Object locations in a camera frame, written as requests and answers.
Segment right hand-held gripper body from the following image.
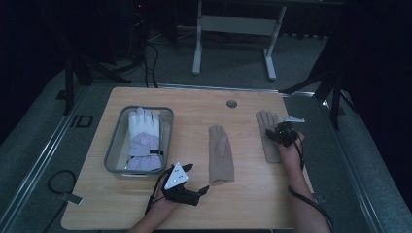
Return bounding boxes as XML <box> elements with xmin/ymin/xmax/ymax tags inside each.
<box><xmin>273</xmin><ymin>115</ymin><xmax>306</xmax><ymax>149</ymax></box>

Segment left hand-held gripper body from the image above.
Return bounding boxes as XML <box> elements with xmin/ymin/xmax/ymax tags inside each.
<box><xmin>161</xmin><ymin>162</ymin><xmax>200</xmax><ymax>207</ymax></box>

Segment beige knit glove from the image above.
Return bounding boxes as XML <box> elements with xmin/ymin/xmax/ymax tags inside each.
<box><xmin>208</xmin><ymin>124</ymin><xmax>235</xmax><ymax>186</ymax></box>
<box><xmin>255</xmin><ymin>110</ymin><xmax>283</xmax><ymax>164</ymax></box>

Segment purple white ski glove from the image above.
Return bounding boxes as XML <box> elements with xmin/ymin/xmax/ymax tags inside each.
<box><xmin>125</xmin><ymin>107</ymin><xmax>164</xmax><ymax>172</ymax></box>

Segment clear plastic bin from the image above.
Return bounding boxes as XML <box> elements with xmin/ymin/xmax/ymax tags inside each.
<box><xmin>104</xmin><ymin>105</ymin><xmax>175</xmax><ymax>180</ymax></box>

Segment person's right hand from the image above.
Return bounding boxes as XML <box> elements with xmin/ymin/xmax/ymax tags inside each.
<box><xmin>276</xmin><ymin>131</ymin><xmax>306</xmax><ymax>171</ymax></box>

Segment person's left hand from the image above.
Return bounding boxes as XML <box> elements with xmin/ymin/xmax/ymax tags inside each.
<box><xmin>152</xmin><ymin>187</ymin><xmax>181</xmax><ymax>215</ymax></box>

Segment black metal stand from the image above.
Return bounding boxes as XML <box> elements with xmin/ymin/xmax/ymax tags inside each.
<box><xmin>62</xmin><ymin>48</ymin><xmax>132</xmax><ymax>117</ymax></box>
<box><xmin>279</xmin><ymin>42</ymin><xmax>350</xmax><ymax>131</ymax></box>

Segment grey flat floor tag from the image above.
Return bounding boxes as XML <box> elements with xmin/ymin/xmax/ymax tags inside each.
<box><xmin>58</xmin><ymin>192</ymin><xmax>84</xmax><ymax>206</ymax></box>

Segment dark equipment with red light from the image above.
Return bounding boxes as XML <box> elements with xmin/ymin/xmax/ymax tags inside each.
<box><xmin>128</xmin><ymin>0</ymin><xmax>151</xmax><ymax>63</ymax></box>

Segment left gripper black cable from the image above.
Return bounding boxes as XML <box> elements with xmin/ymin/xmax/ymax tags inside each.
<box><xmin>145</xmin><ymin>166</ymin><xmax>173</xmax><ymax>216</ymax></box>

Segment black hanging cables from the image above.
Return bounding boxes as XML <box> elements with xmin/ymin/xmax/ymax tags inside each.
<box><xmin>141</xmin><ymin>41</ymin><xmax>160</xmax><ymax>89</ymax></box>

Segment white desk frame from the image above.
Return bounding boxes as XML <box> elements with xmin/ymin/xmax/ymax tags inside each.
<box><xmin>191</xmin><ymin>0</ymin><xmax>288</xmax><ymax>82</ymax></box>

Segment black looped floor cable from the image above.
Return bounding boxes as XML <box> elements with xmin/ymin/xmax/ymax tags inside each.
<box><xmin>47</xmin><ymin>169</ymin><xmax>78</xmax><ymax>195</ymax></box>

